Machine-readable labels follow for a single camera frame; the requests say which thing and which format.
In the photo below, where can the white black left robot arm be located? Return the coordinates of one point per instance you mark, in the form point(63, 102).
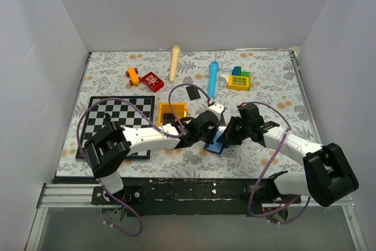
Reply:
point(107, 149)

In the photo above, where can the red owl toy block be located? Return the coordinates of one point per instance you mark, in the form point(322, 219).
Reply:
point(153, 82)

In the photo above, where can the blue leather card holder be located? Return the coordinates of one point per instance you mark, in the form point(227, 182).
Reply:
point(216, 147)

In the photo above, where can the yellow green toy brick house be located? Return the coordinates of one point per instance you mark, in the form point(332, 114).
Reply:
point(238, 80)

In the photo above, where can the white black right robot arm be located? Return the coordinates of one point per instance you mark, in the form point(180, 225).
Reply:
point(327, 175)

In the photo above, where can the black silver chessboard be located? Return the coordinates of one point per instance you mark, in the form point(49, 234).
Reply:
point(120, 112)

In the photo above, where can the blue toy microphone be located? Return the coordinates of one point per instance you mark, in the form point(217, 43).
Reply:
point(213, 70)

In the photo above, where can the black credit card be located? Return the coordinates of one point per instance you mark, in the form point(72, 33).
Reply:
point(193, 93)

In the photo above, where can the black chess piece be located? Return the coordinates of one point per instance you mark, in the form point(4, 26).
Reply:
point(107, 115)

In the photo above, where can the cream toy microphone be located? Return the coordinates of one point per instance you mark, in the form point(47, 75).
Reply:
point(174, 61)

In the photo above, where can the black card in bin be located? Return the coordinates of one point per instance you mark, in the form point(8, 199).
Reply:
point(168, 118)

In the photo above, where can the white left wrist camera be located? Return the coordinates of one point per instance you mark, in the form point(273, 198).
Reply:
point(217, 108)

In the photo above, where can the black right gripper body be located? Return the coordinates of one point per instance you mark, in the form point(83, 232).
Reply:
point(239, 131)

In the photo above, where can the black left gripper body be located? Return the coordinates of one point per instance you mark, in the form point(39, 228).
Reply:
point(201, 137)

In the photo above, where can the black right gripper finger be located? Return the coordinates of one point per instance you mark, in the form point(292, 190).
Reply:
point(230, 128)
point(225, 139)

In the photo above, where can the yellow toy brick car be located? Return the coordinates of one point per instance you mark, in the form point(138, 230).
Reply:
point(134, 79)

